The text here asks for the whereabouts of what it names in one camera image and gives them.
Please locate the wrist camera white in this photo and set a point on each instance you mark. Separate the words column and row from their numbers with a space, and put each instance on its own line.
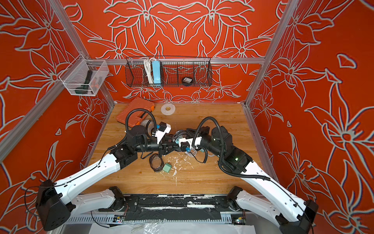
column 186, row 145
column 162, row 129

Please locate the blue power bank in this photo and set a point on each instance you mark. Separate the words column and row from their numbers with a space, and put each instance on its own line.
column 156, row 65

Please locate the black item in basket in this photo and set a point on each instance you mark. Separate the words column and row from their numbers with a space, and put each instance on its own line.
column 186, row 81

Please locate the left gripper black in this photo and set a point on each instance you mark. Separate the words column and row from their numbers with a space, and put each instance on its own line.
column 163, row 148

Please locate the clear acrylic wall bin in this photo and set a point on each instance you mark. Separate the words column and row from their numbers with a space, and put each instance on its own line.
column 75, row 73

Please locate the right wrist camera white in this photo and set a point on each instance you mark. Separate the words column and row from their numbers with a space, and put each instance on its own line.
column 186, row 145

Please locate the white tape roll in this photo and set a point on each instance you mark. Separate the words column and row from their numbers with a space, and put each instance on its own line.
column 168, row 109

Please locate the green charger cube left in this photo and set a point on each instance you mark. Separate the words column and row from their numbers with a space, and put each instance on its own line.
column 167, row 167

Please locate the black wire wall basket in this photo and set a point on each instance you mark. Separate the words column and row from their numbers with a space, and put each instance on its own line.
column 139, row 71

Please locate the dark green tool in bin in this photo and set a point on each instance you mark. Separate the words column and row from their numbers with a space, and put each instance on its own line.
column 83, row 89

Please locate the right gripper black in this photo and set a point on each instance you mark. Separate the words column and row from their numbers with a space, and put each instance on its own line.
column 199, row 133

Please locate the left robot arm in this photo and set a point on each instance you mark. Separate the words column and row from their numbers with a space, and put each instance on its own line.
column 54, row 202

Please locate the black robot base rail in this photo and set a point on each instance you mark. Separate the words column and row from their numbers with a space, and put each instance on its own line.
column 199, row 208

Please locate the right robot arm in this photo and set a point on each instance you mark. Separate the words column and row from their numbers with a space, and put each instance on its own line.
column 291, row 214

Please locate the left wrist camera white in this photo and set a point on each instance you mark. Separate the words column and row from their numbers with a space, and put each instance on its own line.
column 162, row 129

